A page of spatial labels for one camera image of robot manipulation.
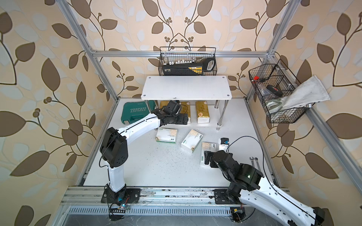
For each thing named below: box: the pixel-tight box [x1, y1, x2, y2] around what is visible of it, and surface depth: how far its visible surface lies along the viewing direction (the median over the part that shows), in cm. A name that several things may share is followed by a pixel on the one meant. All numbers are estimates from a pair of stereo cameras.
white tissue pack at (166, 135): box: [155, 127, 178, 144], surface depth 95 cm
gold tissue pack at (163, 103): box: [159, 100, 170, 109], surface depth 104 cm
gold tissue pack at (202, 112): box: [195, 100, 211, 124], surface depth 98 cm
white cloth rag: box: [265, 74, 331, 114], surface depth 61 cm
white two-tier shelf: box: [140, 75, 233, 130], surface depth 82 cm
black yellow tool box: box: [161, 57, 217, 76], surface depth 84 cm
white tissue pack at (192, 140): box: [180, 129, 204, 154], surface depth 93 cm
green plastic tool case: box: [121, 99, 157, 124], surface depth 108 cm
